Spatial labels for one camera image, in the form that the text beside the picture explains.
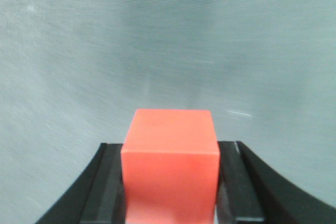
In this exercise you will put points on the orange magnetic cube block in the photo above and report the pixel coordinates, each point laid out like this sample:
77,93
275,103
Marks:
170,166

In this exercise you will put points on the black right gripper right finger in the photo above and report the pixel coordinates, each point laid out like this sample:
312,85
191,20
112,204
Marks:
250,191

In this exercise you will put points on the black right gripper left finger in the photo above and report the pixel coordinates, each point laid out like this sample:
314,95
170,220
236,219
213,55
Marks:
96,196

